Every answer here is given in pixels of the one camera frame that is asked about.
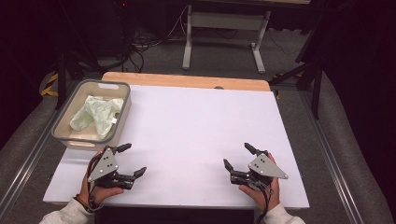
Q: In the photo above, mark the beige plastic basket grey rim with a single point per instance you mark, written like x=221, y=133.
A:
x=80, y=136

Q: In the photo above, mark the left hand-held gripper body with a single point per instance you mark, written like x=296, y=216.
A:
x=104, y=165

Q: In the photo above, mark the person's left hand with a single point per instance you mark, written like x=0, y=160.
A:
x=96, y=194

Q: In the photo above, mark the person's right hand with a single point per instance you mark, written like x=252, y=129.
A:
x=257, y=197

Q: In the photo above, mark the yellow black striped tape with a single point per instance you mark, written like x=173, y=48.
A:
x=49, y=90

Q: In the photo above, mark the black tripod stand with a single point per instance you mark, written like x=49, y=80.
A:
x=317, y=93

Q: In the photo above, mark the black metal stand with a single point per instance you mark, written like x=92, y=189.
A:
x=60, y=87

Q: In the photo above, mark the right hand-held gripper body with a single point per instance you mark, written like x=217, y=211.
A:
x=264, y=168

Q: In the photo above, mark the light green baby shirt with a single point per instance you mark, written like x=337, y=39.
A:
x=99, y=115

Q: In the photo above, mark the aluminium floor rail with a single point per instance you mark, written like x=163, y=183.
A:
x=336, y=174
x=29, y=160

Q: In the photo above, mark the black equipment case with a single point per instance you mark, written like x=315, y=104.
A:
x=112, y=31

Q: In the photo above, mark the grey metal desk frame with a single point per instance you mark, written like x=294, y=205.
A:
x=227, y=21

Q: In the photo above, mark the white table mat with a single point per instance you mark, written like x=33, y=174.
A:
x=186, y=130

